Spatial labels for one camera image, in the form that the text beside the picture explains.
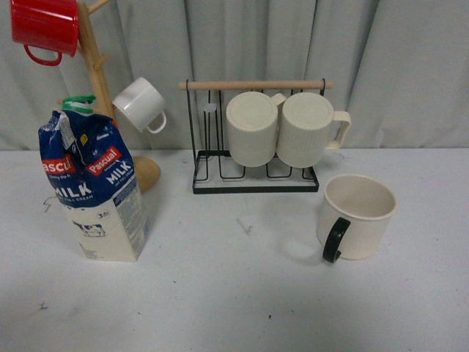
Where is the red enamel mug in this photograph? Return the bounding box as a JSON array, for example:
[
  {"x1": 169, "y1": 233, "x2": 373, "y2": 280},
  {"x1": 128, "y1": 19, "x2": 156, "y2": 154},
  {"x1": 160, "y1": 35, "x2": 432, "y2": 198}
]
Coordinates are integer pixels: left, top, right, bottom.
[{"x1": 10, "y1": 0, "x2": 79, "y2": 67}]

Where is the wooden mug tree stand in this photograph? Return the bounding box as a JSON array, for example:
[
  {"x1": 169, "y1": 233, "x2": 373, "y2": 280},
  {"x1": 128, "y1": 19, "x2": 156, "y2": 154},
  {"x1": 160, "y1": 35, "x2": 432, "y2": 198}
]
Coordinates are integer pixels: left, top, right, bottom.
[{"x1": 77, "y1": 1, "x2": 160, "y2": 193}]

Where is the cream ribbed mug right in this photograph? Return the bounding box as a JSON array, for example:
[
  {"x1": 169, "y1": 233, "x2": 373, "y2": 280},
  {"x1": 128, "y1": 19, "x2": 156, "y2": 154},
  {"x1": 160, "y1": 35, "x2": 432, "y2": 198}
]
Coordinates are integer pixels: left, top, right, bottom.
[{"x1": 276, "y1": 92, "x2": 351, "y2": 169}]

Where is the cream ribbed mug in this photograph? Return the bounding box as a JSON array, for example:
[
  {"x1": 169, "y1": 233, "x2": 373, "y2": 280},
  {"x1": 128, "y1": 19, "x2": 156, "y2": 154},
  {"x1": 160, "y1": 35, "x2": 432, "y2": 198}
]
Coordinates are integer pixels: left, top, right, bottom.
[
  {"x1": 226, "y1": 92, "x2": 287, "y2": 167},
  {"x1": 276, "y1": 92, "x2": 351, "y2": 169}
]

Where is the white mug on tree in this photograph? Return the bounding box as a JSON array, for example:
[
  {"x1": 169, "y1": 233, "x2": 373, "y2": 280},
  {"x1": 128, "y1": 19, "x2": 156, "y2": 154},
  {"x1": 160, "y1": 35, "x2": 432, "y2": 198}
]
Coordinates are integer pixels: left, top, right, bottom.
[{"x1": 113, "y1": 77, "x2": 167, "y2": 134}]

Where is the blue Pascual milk carton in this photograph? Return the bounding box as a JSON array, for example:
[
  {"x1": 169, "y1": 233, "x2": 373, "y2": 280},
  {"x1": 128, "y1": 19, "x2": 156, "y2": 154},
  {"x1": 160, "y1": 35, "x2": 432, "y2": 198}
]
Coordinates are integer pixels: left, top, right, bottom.
[{"x1": 38, "y1": 95, "x2": 149, "y2": 262}]

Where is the grey-white backdrop curtain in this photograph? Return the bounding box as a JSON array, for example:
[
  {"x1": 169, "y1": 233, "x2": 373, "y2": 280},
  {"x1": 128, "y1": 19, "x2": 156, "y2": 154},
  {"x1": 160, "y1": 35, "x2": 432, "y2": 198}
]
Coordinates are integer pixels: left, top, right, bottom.
[{"x1": 0, "y1": 0, "x2": 469, "y2": 151}]

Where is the black wire cup rack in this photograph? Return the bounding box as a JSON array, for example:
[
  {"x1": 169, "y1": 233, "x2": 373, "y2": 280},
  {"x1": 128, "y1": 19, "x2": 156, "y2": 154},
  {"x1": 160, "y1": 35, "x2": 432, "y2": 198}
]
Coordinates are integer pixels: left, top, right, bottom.
[{"x1": 179, "y1": 78, "x2": 333, "y2": 194}]

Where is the cream cup black handle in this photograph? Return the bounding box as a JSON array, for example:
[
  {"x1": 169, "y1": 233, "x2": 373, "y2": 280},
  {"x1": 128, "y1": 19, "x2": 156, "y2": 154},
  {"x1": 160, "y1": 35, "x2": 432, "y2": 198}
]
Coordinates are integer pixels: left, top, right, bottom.
[{"x1": 316, "y1": 174, "x2": 397, "y2": 263}]

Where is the cream ribbed mug left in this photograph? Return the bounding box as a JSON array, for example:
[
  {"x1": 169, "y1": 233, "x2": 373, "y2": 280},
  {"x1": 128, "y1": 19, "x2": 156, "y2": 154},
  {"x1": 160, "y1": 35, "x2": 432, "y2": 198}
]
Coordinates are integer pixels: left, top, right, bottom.
[{"x1": 226, "y1": 92, "x2": 287, "y2": 167}]

